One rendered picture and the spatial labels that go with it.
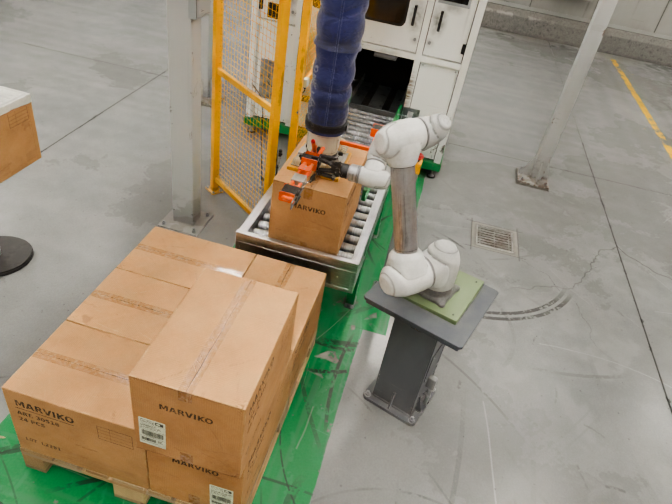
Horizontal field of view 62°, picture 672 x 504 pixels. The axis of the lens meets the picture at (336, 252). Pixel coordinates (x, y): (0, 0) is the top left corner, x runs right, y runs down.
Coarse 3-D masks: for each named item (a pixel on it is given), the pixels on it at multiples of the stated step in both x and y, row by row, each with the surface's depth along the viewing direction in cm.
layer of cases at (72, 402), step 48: (144, 240) 298; (192, 240) 304; (96, 288) 264; (144, 288) 269; (288, 288) 284; (96, 336) 241; (144, 336) 245; (48, 384) 218; (96, 384) 221; (288, 384) 265; (48, 432) 225; (96, 432) 216; (144, 480) 228; (192, 480) 219; (240, 480) 210
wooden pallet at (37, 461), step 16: (304, 368) 313; (288, 400) 280; (272, 448) 269; (32, 464) 244; (48, 464) 245; (64, 464) 236; (112, 480) 234; (256, 480) 243; (128, 496) 239; (144, 496) 236; (160, 496) 232
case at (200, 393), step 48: (192, 288) 215; (240, 288) 219; (192, 336) 196; (240, 336) 199; (288, 336) 225; (144, 384) 179; (192, 384) 180; (240, 384) 182; (144, 432) 195; (192, 432) 188; (240, 432) 182
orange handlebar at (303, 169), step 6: (342, 144) 305; (348, 144) 305; (354, 144) 304; (366, 150) 304; (300, 168) 273; (306, 168) 274; (312, 168) 277; (306, 174) 270; (300, 186) 261; (282, 198) 252; (288, 198) 251
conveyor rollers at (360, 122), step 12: (348, 120) 461; (360, 120) 467; (372, 120) 473; (384, 120) 473; (348, 132) 446; (360, 132) 446; (360, 144) 430; (360, 192) 371; (372, 192) 378; (360, 204) 365; (264, 216) 333; (360, 216) 349; (264, 228) 326; (348, 228) 335; (360, 228) 343; (348, 240) 328; (348, 252) 322
